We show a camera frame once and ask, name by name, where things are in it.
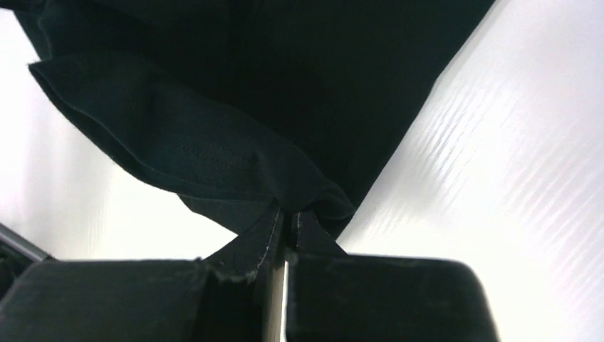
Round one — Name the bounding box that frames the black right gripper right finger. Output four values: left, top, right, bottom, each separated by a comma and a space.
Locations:
285, 212, 498, 341

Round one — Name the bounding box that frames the black t-shirt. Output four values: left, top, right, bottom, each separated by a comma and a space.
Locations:
1, 1, 492, 236

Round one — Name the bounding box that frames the aluminium frame rail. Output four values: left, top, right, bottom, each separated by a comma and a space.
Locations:
1, 224, 54, 262

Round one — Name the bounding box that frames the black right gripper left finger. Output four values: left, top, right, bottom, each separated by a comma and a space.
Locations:
1, 205, 285, 341

